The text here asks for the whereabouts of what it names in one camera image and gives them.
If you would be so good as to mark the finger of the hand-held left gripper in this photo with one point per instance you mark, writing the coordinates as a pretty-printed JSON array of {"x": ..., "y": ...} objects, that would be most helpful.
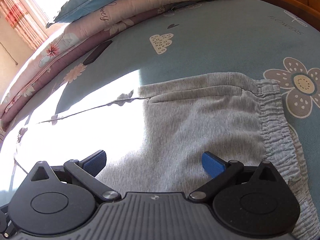
[{"x": 5, "y": 220}]

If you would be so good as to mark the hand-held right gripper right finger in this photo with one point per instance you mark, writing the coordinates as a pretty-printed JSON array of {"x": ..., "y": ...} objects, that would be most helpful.
[{"x": 212, "y": 163}]

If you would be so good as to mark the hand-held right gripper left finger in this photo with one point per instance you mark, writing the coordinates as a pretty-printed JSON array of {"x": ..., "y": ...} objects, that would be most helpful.
[{"x": 96, "y": 162}]

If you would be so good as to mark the grey sweatpants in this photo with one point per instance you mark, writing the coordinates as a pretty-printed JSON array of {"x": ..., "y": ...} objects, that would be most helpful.
[{"x": 200, "y": 120}]

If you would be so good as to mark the black phone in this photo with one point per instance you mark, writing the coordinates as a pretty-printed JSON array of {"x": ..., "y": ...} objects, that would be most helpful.
[{"x": 97, "y": 52}]

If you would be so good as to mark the blue floral bed sheet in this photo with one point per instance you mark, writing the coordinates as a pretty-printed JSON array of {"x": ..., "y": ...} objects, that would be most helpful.
[{"x": 212, "y": 42}]

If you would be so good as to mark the pink floral quilt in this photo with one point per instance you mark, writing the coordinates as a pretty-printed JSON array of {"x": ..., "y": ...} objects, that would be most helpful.
[{"x": 150, "y": 2}]

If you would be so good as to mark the red checked curtain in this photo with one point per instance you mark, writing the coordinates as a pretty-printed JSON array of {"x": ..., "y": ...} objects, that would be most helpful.
[{"x": 17, "y": 12}]

